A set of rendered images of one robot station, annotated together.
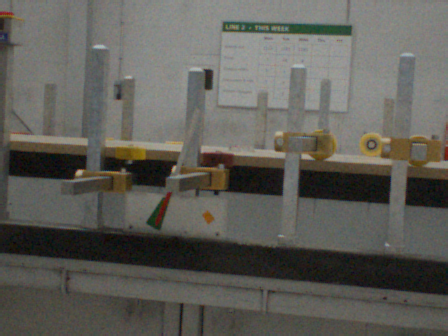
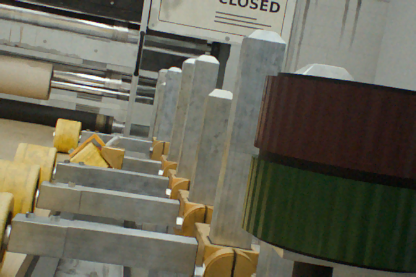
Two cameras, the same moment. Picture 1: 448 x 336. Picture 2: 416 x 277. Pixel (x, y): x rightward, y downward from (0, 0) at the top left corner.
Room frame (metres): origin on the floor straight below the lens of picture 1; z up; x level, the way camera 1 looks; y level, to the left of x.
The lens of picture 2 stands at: (2.27, 0.30, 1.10)
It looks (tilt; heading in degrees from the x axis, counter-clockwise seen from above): 3 degrees down; 251
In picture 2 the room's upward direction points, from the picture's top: 10 degrees clockwise
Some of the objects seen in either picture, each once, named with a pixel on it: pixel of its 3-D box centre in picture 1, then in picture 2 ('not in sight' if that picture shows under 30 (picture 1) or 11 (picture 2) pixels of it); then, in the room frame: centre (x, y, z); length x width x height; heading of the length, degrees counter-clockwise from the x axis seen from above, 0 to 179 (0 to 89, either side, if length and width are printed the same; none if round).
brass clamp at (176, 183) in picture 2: not in sight; (183, 191); (1.88, -0.91, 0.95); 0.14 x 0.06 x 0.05; 78
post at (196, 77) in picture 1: (191, 165); not in sight; (2.10, 0.09, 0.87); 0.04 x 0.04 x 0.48; 78
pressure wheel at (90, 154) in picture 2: not in sight; (85, 166); (1.98, -1.21, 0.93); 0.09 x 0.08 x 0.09; 168
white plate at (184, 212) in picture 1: (174, 215); not in sight; (2.09, 0.12, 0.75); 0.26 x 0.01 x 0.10; 78
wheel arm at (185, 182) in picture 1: (198, 180); not in sight; (2.01, 0.07, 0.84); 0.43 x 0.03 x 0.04; 168
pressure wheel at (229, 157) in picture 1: (217, 172); not in sight; (2.20, 0.02, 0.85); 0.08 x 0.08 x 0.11
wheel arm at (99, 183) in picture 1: (102, 183); not in sight; (2.10, 0.30, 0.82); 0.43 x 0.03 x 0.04; 168
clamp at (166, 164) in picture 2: not in sight; (173, 173); (1.83, -1.16, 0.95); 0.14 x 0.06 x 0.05; 78
